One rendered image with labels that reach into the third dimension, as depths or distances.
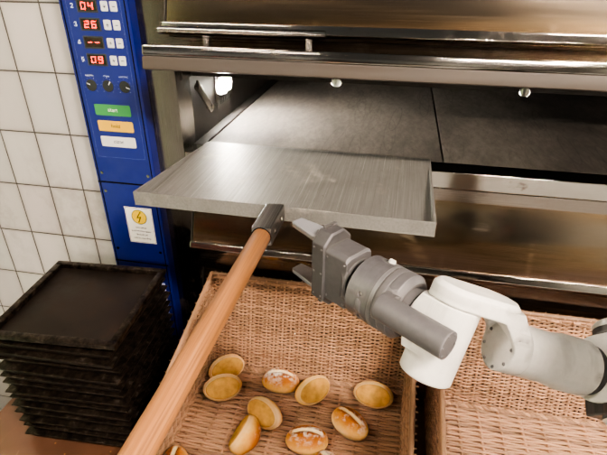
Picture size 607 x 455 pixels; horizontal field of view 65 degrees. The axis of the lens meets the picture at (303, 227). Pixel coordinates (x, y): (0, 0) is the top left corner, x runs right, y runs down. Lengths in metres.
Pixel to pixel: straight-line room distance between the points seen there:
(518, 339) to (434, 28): 0.61
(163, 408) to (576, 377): 0.48
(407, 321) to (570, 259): 0.74
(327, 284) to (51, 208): 0.98
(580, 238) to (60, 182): 1.29
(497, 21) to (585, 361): 0.62
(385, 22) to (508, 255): 0.59
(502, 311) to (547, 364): 0.10
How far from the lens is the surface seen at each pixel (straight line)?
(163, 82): 1.17
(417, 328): 0.54
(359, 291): 0.61
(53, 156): 1.40
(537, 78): 0.91
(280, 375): 1.29
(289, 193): 0.94
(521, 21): 1.03
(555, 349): 0.67
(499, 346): 0.65
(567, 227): 1.23
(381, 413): 1.31
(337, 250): 0.64
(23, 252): 1.64
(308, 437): 1.18
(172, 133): 1.19
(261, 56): 0.92
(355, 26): 1.00
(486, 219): 1.18
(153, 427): 0.49
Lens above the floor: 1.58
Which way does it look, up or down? 29 degrees down
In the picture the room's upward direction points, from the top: straight up
